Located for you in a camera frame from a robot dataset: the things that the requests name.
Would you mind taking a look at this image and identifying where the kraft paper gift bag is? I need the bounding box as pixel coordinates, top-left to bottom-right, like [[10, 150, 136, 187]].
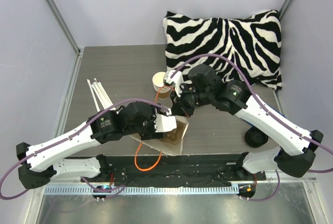
[[130, 85, 189, 172]]

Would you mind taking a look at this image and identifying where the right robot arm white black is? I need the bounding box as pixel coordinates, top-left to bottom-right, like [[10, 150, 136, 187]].
[[164, 64, 323, 180]]

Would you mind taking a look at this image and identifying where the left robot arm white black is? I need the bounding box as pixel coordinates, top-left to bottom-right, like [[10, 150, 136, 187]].
[[16, 99, 175, 190]]

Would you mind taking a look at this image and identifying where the stack of paper cups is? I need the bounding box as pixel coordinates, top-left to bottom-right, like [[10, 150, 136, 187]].
[[152, 72, 171, 99]]

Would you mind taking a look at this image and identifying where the white wrapped straws bundle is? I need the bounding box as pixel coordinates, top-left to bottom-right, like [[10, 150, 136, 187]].
[[86, 78, 112, 112]]

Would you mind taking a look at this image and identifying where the stack of black lids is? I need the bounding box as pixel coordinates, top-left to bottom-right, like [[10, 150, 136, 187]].
[[245, 126, 268, 148]]

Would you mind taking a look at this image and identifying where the zebra print pillow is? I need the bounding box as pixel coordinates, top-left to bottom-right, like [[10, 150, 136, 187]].
[[162, 10, 282, 91]]

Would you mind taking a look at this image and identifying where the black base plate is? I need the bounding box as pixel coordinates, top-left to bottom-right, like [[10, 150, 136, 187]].
[[87, 154, 266, 188]]

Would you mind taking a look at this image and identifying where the aluminium front rail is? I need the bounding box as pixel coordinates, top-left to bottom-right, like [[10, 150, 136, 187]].
[[44, 184, 239, 195]]

